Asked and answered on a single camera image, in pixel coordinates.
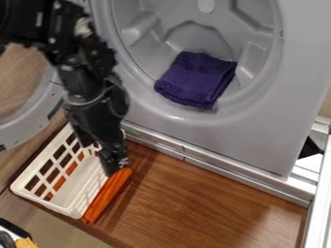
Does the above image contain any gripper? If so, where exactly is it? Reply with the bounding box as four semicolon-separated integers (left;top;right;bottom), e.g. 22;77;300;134
63;86;133;177

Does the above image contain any orange cloth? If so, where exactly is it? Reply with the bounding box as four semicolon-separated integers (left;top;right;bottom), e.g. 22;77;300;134
41;151;135;225

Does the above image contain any white basket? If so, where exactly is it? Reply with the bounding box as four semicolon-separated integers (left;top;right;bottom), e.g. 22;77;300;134
9;122;127;220

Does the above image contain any purple cloth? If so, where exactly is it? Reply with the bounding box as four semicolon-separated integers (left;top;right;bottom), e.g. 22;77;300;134
152;49;240;111

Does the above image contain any washing machine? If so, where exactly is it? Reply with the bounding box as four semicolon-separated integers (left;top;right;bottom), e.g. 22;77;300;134
0;0;331;178

